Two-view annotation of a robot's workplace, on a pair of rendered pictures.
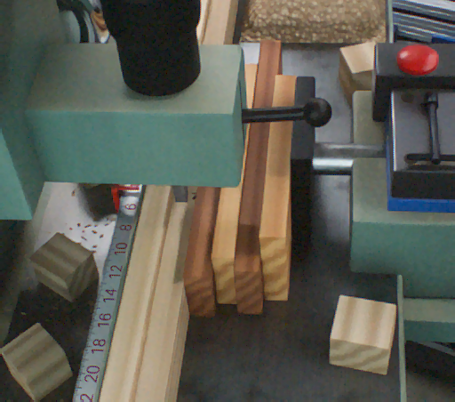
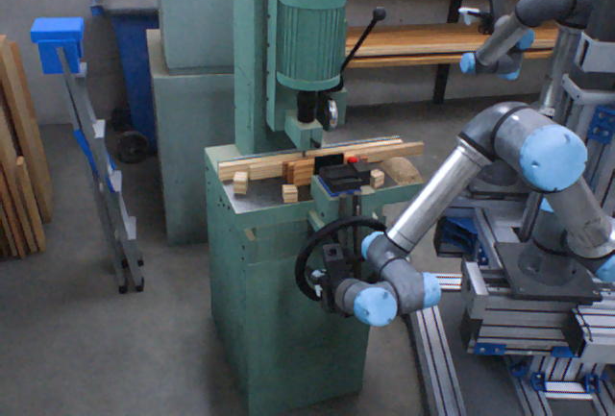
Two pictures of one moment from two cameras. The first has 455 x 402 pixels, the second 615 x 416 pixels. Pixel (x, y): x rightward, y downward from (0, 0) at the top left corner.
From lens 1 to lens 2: 1.42 m
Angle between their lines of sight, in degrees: 45
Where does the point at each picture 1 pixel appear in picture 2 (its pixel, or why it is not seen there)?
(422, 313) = (311, 212)
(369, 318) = (291, 188)
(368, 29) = (399, 179)
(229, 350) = (276, 182)
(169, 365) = (260, 167)
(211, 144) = (298, 135)
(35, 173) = (281, 125)
